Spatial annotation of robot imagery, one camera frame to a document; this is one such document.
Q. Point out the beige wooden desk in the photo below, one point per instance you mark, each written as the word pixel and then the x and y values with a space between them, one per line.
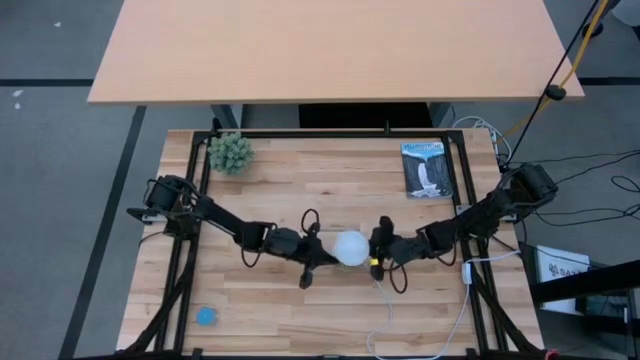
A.
pixel 330 50

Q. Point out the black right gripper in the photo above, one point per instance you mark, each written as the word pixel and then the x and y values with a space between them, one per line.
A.
pixel 405 249

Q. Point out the wooden disc lamp socket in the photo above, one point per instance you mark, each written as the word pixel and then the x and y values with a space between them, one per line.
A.
pixel 350 269

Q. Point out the white printed box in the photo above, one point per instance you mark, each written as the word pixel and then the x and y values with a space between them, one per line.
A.
pixel 560 270

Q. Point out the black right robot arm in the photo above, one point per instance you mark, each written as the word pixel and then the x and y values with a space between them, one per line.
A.
pixel 485 212

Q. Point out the waterfall cover book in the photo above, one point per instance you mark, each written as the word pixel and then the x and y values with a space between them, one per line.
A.
pixel 426 170

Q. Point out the grey desk leg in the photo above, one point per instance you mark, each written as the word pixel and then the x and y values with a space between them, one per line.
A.
pixel 440 114
pixel 226 116

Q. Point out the green ball plant in pot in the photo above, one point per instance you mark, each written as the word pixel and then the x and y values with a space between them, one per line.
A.
pixel 230 153

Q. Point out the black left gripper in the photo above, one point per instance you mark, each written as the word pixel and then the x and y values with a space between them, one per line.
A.
pixel 295 245

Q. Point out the black metal table frame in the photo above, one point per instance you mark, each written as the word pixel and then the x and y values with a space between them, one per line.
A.
pixel 325 134

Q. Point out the blue round disc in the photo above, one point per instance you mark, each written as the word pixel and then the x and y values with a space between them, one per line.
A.
pixel 206 316

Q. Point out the black furniture bar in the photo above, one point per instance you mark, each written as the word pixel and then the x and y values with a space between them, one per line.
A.
pixel 585 285

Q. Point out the white flood light bulb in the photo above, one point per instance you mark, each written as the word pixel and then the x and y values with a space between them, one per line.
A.
pixel 351 247

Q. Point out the black under-desk box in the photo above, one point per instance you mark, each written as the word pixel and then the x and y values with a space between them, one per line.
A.
pixel 365 116

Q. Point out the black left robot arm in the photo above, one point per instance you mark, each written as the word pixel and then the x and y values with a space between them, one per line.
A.
pixel 220 215

